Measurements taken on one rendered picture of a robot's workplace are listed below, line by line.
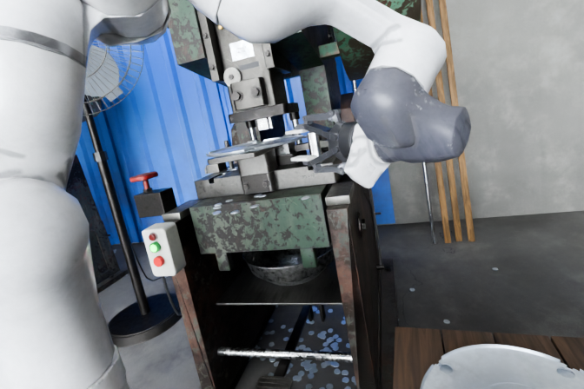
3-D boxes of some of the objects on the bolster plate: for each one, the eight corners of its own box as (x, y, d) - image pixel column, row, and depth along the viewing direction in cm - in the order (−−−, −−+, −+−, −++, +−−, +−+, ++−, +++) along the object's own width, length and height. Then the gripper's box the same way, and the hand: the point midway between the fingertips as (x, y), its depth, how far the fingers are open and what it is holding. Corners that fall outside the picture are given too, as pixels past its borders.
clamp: (248, 168, 106) (242, 138, 105) (205, 174, 111) (198, 145, 109) (255, 164, 112) (248, 135, 110) (213, 170, 117) (207, 143, 115)
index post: (321, 163, 88) (315, 129, 86) (311, 164, 89) (305, 131, 87) (323, 161, 90) (317, 128, 89) (313, 162, 91) (308, 130, 90)
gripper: (385, 182, 63) (311, 177, 82) (369, 87, 60) (296, 105, 79) (360, 194, 59) (288, 186, 78) (342, 92, 55) (272, 109, 74)
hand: (300, 144), depth 76 cm, fingers open, 6 cm apart
